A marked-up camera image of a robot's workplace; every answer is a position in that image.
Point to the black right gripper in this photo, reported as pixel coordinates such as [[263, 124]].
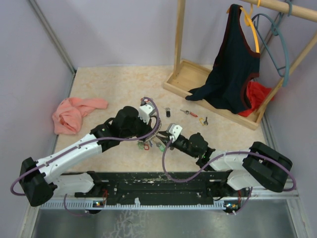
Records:
[[164, 138]]

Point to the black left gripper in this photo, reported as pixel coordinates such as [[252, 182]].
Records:
[[147, 128]]

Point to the large keyring with coloured tags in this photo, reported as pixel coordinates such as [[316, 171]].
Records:
[[150, 141]]

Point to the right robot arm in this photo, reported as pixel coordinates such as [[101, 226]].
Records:
[[258, 165]]

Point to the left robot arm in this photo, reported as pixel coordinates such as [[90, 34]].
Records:
[[46, 177]]

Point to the key with black fob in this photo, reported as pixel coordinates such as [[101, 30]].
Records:
[[168, 113]]

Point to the key with long red tag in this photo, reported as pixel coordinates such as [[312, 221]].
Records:
[[189, 113]]

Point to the wooden clothes rack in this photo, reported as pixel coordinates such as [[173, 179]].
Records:
[[187, 74]]

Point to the pink crumpled cloth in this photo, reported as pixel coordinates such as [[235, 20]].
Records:
[[68, 117]]

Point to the dark navy tank top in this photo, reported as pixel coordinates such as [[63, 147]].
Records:
[[234, 67]]

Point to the red cloth in rack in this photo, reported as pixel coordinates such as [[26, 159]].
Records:
[[256, 93]]

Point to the yellow clothes hanger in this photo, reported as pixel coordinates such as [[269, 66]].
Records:
[[248, 22]]

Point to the blue-grey clothes hanger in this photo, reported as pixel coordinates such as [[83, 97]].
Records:
[[276, 47]]

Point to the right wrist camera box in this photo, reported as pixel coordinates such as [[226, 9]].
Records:
[[173, 131]]

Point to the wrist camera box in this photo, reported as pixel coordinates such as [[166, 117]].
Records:
[[145, 112], [173, 131]]

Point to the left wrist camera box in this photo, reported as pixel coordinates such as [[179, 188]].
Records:
[[145, 112]]

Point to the key with yellow ring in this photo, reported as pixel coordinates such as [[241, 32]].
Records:
[[204, 121]]

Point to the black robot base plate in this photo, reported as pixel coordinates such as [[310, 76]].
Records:
[[155, 190]]

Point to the grey wall corner rail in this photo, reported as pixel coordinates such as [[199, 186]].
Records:
[[52, 35]]

